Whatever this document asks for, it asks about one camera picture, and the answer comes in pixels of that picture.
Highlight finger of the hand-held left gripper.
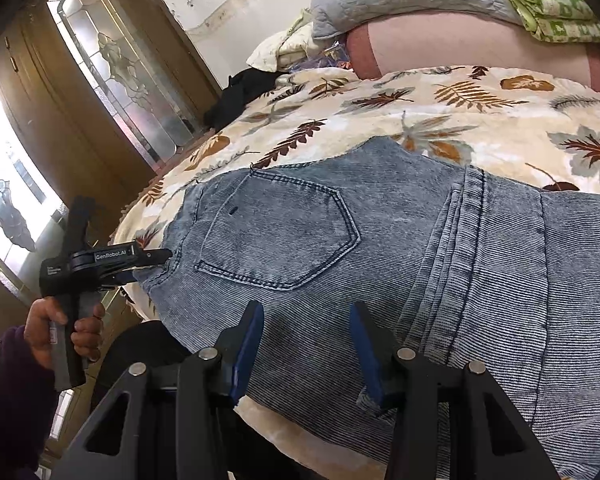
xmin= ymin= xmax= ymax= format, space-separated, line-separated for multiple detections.
xmin=99 ymin=270 xmax=142 ymax=291
xmin=136 ymin=247 xmax=173 ymax=267

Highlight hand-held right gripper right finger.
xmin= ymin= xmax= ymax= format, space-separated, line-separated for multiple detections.
xmin=349 ymin=302 xmax=561 ymax=480

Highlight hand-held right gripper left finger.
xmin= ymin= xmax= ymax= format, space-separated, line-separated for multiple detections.
xmin=62 ymin=300 xmax=266 ymax=480

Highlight blue denim pants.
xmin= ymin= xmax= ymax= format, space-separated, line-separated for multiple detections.
xmin=142 ymin=136 xmax=600 ymax=480

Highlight person's left forearm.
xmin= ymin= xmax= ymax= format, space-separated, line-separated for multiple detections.
xmin=0 ymin=325 xmax=58 ymax=480

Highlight person's left hand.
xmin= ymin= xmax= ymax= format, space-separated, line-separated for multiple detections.
xmin=26 ymin=297 xmax=106 ymax=368

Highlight patterned glass window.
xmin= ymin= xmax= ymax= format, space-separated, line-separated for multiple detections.
xmin=0 ymin=62 xmax=68 ymax=281

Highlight wooden door with patterned glass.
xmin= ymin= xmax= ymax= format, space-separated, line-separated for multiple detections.
xmin=0 ymin=0 xmax=226 ymax=226

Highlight black garment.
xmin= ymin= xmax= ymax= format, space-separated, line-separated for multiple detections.
xmin=203 ymin=67 xmax=286 ymax=133

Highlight leaf print blanket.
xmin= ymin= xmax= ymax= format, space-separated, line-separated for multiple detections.
xmin=109 ymin=62 xmax=600 ymax=480

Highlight white floral cloth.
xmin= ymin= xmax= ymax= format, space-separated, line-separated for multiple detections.
xmin=245 ymin=7 xmax=316 ymax=73

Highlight pink sofa cushion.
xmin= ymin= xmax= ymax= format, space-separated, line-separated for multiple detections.
xmin=345 ymin=10 xmax=600 ymax=93

